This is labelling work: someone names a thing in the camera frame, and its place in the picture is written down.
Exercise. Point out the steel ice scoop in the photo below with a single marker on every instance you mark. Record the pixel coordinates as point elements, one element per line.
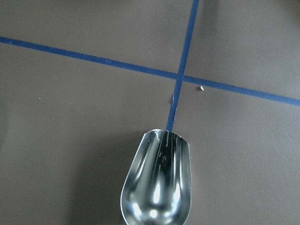
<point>158,187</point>

